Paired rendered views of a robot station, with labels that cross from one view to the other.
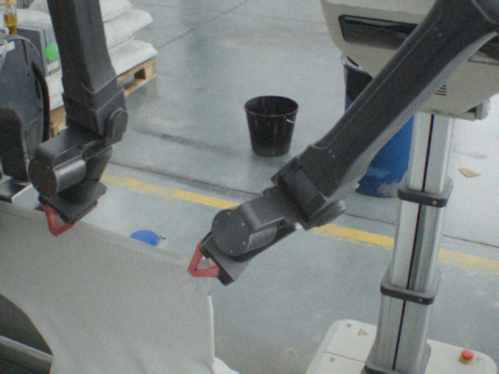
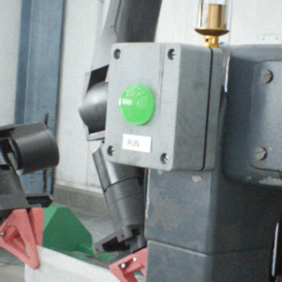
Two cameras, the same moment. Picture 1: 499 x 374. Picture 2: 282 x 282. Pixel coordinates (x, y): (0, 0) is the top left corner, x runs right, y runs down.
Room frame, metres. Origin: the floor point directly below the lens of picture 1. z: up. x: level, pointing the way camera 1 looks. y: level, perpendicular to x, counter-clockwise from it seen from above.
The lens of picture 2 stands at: (1.67, 0.61, 1.29)
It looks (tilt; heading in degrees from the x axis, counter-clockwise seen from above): 3 degrees down; 203
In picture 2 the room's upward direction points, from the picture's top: 4 degrees clockwise
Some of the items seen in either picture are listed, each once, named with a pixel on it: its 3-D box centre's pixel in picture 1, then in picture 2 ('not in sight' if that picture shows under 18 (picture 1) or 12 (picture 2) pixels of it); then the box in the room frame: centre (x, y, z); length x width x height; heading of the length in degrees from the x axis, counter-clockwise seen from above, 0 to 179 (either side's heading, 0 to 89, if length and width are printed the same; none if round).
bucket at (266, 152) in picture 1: (270, 127); not in sight; (3.32, -0.11, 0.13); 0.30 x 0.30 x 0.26
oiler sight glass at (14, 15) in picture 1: (9, 13); (213, 7); (1.07, 0.40, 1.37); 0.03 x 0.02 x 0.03; 66
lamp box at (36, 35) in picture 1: (34, 49); (162, 106); (1.13, 0.39, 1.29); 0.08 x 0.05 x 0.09; 66
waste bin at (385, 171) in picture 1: (386, 121); not in sight; (2.97, -0.67, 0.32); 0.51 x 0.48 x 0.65; 156
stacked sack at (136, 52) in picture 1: (109, 59); not in sight; (4.33, 0.97, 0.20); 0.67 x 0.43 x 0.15; 156
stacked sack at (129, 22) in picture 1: (104, 26); not in sight; (4.32, 0.98, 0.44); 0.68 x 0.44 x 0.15; 156
